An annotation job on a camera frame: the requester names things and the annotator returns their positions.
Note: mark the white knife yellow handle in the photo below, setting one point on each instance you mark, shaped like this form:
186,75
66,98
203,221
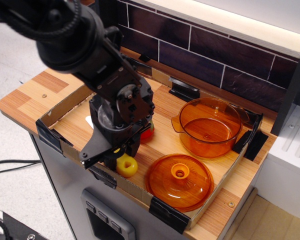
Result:
127,166

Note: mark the orange transparent pot lid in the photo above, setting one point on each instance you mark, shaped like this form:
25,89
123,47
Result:
181,181

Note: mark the dark post right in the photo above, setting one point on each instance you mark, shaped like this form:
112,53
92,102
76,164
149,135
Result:
290,102

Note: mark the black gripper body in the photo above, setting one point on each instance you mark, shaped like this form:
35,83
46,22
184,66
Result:
114,134

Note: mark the red plastic strawberry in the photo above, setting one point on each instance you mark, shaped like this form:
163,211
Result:
149,132

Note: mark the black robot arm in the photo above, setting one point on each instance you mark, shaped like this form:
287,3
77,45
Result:
71,39

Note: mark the orange transparent pot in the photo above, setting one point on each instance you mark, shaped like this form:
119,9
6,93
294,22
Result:
209,127

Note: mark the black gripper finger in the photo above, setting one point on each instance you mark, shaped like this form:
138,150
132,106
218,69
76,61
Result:
132,145
110,162

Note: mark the grey oven control panel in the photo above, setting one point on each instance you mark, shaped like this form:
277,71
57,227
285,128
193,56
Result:
105,223

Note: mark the cardboard fence with black tape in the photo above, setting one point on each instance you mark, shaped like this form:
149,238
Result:
62,133

